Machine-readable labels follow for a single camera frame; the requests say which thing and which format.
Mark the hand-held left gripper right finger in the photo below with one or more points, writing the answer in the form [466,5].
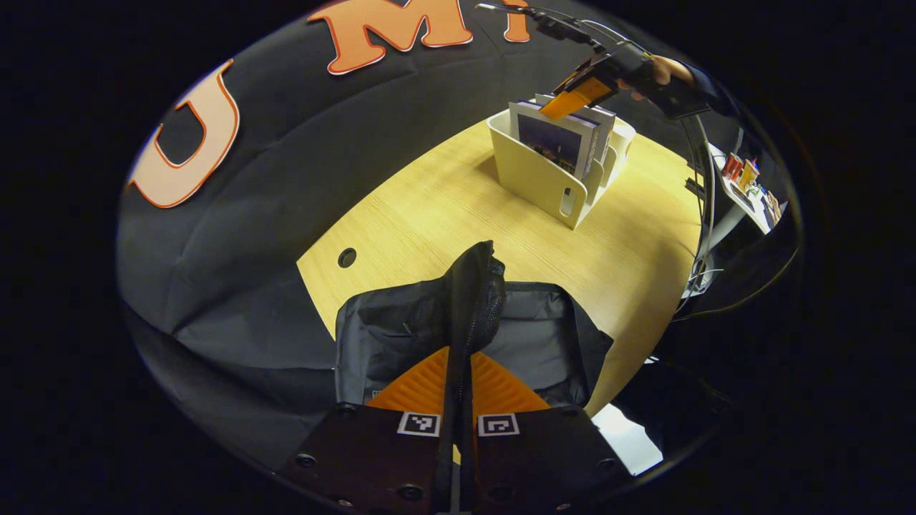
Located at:
[544,458]

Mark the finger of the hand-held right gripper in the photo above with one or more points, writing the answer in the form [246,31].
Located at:
[576,100]

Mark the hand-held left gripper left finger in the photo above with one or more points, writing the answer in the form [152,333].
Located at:
[365,458]

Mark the pale purple book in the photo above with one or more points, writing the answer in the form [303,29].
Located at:
[605,132]

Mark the blue cover book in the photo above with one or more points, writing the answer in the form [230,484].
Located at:
[554,143]

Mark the white bookshelf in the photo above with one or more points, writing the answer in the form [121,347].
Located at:
[529,175]

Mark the black schoolbag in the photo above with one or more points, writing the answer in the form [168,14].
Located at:
[401,322]

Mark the small orange box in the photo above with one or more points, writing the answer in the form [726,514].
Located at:
[748,175]

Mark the white side table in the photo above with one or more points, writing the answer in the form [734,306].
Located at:
[730,200]

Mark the black backdrop cloth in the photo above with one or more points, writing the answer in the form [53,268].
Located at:
[272,214]

